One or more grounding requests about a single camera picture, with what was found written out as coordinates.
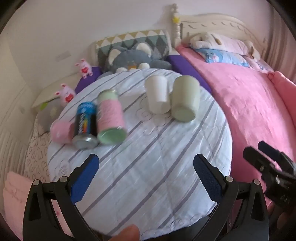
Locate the folded pink towel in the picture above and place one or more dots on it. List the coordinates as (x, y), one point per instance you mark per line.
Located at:
(15, 199)

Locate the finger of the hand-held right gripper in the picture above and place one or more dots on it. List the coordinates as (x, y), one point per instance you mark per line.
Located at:
(271, 150)
(259, 160)

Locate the pink bumper cushion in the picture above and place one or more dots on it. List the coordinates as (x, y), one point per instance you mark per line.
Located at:
(285, 84)

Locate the heart print sheet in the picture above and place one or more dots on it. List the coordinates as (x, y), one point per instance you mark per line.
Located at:
(34, 160)

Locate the white plush on pillow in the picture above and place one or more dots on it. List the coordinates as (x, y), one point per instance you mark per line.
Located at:
(233, 45)

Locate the grey pillow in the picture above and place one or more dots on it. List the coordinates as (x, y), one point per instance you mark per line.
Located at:
(47, 115)

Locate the white plush dog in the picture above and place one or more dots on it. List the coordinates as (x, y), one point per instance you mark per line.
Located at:
(209, 39)

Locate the blue printed pillow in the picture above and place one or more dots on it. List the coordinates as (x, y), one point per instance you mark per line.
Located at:
(223, 58)

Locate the striped cloth round table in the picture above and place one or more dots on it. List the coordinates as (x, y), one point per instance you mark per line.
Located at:
(148, 160)

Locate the grey koala plush toy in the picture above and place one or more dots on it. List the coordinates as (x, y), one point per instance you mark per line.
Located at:
(133, 58)

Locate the pink blanket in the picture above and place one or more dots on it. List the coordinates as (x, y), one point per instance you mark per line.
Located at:
(245, 104)

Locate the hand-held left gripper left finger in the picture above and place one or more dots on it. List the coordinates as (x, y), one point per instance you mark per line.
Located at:
(85, 176)

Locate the white bed headboard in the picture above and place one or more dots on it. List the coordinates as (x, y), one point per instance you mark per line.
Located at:
(208, 23)

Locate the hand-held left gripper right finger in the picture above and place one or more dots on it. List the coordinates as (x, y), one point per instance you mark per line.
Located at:
(207, 178)

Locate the white cup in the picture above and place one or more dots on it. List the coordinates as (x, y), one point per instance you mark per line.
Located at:
(157, 95)

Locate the light curtain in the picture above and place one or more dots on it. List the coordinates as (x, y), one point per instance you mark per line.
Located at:
(283, 37)

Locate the person's right hand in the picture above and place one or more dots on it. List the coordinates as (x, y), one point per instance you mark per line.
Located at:
(284, 220)

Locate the blue and black can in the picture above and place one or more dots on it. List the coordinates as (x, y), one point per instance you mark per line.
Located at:
(85, 126)

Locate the purple cushion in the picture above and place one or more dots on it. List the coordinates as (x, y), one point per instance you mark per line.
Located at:
(187, 68)

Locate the small pink cup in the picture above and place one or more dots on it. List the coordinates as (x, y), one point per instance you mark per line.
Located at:
(61, 131)

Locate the pink and green cup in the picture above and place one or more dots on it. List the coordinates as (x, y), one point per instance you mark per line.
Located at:
(110, 117)

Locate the pale green cup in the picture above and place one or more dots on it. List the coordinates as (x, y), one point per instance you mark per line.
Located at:
(185, 99)

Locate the diamond pattern pillow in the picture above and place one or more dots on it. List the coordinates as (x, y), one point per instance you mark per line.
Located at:
(138, 39)

